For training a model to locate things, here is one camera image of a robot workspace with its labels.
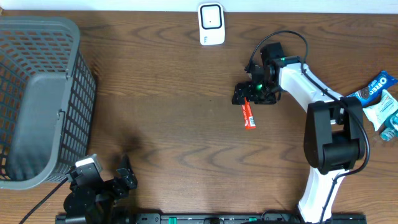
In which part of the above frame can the red Nescafe coffee stick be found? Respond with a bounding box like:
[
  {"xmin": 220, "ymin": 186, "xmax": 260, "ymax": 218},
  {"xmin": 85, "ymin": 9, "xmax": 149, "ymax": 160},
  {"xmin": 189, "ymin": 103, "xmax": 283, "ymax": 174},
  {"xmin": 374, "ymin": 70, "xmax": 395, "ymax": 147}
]
[{"xmin": 242, "ymin": 98, "xmax": 256, "ymax": 130}]

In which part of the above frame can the grey plastic mesh basket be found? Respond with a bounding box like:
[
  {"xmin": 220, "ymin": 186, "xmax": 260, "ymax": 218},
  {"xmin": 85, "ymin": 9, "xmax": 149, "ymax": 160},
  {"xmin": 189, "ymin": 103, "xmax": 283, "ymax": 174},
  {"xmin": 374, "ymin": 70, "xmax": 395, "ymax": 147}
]
[{"xmin": 1, "ymin": 16, "xmax": 97, "ymax": 190}]

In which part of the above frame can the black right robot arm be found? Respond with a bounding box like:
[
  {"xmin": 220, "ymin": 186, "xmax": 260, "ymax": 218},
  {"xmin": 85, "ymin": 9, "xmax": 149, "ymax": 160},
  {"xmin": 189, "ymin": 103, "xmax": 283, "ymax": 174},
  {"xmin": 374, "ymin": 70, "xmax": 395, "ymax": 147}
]
[{"xmin": 231, "ymin": 42, "xmax": 365, "ymax": 223}]

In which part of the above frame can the light green snack packet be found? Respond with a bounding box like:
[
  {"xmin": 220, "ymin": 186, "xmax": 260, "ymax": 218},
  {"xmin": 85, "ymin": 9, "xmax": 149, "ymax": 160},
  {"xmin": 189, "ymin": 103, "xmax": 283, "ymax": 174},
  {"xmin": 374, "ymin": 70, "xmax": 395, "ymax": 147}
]
[{"xmin": 363, "ymin": 90, "xmax": 397, "ymax": 131}]

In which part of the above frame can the blue Oreo cookie pack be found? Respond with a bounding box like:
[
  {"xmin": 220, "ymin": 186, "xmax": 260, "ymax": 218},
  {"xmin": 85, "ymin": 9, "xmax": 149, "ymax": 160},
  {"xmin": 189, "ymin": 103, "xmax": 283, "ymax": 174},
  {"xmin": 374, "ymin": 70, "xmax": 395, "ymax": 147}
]
[{"xmin": 347, "ymin": 70, "xmax": 397, "ymax": 107}]

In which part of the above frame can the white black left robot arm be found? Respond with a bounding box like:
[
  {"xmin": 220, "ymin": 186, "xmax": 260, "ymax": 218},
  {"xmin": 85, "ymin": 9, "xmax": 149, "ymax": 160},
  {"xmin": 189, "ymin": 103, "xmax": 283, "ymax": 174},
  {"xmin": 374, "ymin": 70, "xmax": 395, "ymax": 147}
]
[{"xmin": 55, "ymin": 154, "xmax": 137, "ymax": 224}]

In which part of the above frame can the black mounting rail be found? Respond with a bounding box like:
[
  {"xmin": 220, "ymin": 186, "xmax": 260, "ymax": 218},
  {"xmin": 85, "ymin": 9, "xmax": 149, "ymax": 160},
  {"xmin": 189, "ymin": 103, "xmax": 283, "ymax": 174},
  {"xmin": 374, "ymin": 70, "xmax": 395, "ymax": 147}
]
[{"xmin": 55, "ymin": 212, "xmax": 367, "ymax": 224}]

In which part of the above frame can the black right camera cable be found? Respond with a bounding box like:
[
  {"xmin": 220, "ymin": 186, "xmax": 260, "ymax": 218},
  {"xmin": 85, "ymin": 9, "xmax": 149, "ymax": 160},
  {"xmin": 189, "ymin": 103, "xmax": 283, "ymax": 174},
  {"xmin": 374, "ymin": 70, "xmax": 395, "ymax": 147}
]
[{"xmin": 244, "ymin": 30, "xmax": 371, "ymax": 223}]

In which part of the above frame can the teal mouthwash bottle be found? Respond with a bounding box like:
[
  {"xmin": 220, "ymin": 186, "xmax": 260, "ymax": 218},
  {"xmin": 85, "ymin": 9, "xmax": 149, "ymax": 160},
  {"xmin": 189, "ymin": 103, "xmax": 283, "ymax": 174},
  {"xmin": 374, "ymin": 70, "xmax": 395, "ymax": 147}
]
[{"xmin": 380, "ymin": 111, "xmax": 397, "ymax": 141}]

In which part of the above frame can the black camera cable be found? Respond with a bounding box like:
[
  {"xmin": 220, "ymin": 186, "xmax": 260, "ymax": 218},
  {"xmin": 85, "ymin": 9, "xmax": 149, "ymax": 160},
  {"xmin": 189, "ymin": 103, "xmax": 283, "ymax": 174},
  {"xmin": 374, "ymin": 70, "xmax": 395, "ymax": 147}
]
[
  {"xmin": 18, "ymin": 177, "xmax": 70, "ymax": 224},
  {"xmin": 244, "ymin": 30, "xmax": 371, "ymax": 223}
]

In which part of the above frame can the black left camera cable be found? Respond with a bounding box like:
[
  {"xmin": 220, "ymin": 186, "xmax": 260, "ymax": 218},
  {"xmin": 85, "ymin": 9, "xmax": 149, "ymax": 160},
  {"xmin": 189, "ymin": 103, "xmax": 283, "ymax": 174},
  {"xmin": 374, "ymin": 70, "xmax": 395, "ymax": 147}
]
[{"xmin": 18, "ymin": 177, "xmax": 70, "ymax": 224}]

